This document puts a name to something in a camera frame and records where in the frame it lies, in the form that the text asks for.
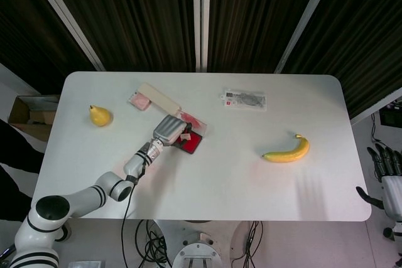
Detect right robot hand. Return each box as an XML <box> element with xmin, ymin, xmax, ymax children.
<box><xmin>356</xmin><ymin>142</ymin><xmax>402</xmax><ymax>222</ymax></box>

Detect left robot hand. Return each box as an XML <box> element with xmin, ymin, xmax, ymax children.
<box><xmin>151</xmin><ymin>114</ymin><xmax>197</xmax><ymax>149</ymax></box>

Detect robot base column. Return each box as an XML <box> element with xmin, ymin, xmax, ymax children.
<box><xmin>153</xmin><ymin>219</ymin><xmax>252</xmax><ymax>268</ymax></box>

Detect white long box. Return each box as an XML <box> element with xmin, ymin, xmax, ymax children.
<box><xmin>138</xmin><ymin>83</ymin><xmax>182</xmax><ymax>116</ymax></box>

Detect red ink pad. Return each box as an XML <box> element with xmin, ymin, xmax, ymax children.
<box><xmin>171</xmin><ymin>132</ymin><xmax>203</xmax><ymax>155</ymax></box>

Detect clear packet red item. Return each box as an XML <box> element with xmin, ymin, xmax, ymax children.
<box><xmin>177</xmin><ymin>109</ymin><xmax>209</xmax><ymax>139</ymax></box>

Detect pink wrapped eraser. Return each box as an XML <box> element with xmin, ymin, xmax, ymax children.
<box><xmin>128</xmin><ymin>90</ymin><xmax>153</xmax><ymax>112</ymax></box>

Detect yellow pear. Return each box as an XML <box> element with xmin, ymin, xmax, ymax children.
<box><xmin>89</xmin><ymin>105</ymin><xmax>111</xmax><ymax>127</ymax></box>

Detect clear plastic packet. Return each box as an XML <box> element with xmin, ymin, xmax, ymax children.
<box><xmin>219</xmin><ymin>87</ymin><xmax>268</xmax><ymax>112</ymax></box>

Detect yellow banana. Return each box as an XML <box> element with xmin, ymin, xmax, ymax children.
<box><xmin>262</xmin><ymin>133</ymin><xmax>311</xmax><ymax>164</ymax></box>

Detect cardboard box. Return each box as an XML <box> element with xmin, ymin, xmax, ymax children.
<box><xmin>8</xmin><ymin>94</ymin><xmax>61</xmax><ymax>142</ymax></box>

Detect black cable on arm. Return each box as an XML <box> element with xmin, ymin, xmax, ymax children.
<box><xmin>121</xmin><ymin>154</ymin><xmax>148</xmax><ymax>268</ymax></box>

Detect black cable bundle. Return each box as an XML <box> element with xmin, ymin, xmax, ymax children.
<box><xmin>134</xmin><ymin>219</ymin><xmax>173</xmax><ymax>268</ymax></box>

